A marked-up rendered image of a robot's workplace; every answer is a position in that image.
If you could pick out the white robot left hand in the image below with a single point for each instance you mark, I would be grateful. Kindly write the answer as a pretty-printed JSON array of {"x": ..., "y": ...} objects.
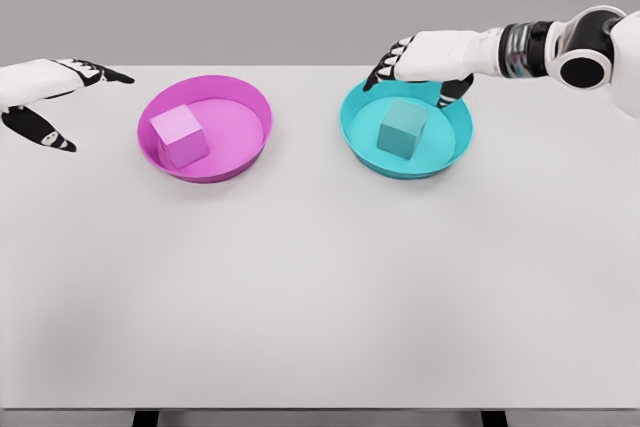
[{"x": 35, "y": 82}]

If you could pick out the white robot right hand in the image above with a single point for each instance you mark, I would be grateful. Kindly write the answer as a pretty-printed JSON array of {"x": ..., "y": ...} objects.
[{"x": 434, "y": 54}]

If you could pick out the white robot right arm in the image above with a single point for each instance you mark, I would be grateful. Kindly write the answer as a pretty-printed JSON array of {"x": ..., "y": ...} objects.
[{"x": 565, "y": 54}]

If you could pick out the cyan cube block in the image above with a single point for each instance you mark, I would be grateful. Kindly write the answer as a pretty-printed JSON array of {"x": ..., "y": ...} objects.
[{"x": 402, "y": 128}]

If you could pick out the cyan round plate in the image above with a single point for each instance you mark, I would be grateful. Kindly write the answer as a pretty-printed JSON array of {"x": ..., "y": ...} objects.
[{"x": 406, "y": 133}]

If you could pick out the magenta cube block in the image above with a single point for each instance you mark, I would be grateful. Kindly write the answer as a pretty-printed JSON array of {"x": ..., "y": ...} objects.
[{"x": 180, "y": 136}]

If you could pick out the magenta round plate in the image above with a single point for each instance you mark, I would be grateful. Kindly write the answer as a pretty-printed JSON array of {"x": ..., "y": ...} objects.
[{"x": 205, "y": 129}]

